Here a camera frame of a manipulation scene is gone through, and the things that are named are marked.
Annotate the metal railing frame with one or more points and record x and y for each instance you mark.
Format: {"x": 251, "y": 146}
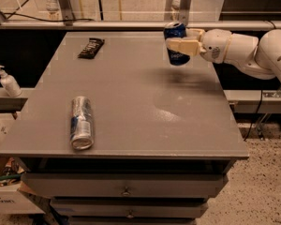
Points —
{"x": 242, "y": 15}

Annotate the blue pepsi can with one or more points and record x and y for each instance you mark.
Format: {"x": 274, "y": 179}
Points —
{"x": 173, "y": 33}

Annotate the top drawer metal knob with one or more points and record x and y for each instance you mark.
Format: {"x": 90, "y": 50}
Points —
{"x": 126, "y": 192}

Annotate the grey drawer cabinet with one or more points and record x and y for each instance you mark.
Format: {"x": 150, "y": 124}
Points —
{"x": 167, "y": 133}

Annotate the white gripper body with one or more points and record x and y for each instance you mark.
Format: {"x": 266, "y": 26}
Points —
{"x": 214, "y": 48}

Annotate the black snack bar wrapper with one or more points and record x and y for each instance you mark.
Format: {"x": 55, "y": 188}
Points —
{"x": 92, "y": 48}

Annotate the white pump dispenser bottle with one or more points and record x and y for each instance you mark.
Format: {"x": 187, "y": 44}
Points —
{"x": 9, "y": 83}

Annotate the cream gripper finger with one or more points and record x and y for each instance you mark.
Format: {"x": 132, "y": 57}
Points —
{"x": 194, "y": 33}
{"x": 185, "y": 46}

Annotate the drawer metal knob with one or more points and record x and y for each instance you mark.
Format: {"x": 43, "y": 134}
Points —
{"x": 126, "y": 192}
{"x": 130, "y": 215}

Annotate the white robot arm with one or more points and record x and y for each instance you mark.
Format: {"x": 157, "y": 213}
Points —
{"x": 256, "y": 57}

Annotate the white cardboard box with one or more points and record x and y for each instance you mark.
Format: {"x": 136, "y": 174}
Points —
{"x": 11, "y": 200}

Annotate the silver energy drink can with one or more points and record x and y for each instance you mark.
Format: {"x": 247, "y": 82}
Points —
{"x": 82, "y": 126}

